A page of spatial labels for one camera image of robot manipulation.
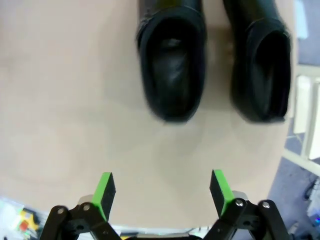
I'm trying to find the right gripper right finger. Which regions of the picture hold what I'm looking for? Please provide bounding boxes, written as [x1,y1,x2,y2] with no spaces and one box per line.
[203,169,292,240]

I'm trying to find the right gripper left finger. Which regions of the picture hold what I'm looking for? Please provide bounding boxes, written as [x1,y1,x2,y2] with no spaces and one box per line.
[42,171,121,240]

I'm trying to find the white table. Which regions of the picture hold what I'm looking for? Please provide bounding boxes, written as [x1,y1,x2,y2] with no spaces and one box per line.
[283,74,320,173]

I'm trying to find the slotted aluminium base plate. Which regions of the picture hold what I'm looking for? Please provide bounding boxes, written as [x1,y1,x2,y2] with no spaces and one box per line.
[109,222,221,237]

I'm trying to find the black leather loafer shoe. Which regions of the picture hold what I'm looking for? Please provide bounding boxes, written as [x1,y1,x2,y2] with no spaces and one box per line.
[222,0,294,124]
[136,0,208,124]

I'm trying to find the yellow emergency stop button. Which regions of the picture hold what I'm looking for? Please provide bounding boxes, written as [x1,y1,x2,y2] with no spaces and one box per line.
[17,207,40,233]

